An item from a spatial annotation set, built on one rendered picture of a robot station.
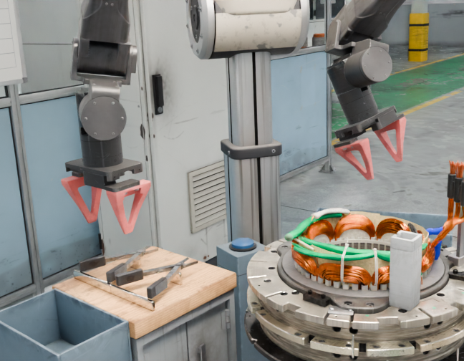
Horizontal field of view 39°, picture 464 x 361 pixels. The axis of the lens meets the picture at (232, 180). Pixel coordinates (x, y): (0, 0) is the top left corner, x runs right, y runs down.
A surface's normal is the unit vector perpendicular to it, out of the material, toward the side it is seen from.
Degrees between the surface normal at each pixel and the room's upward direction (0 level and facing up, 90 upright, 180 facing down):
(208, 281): 0
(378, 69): 74
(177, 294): 0
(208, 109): 90
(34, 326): 90
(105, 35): 117
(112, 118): 90
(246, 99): 90
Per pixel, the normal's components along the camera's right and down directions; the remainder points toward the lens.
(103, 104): 0.28, 0.25
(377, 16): 0.00, 0.87
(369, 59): 0.33, -0.04
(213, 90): 0.80, 0.13
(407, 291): -0.62, 0.24
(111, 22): 0.19, 0.67
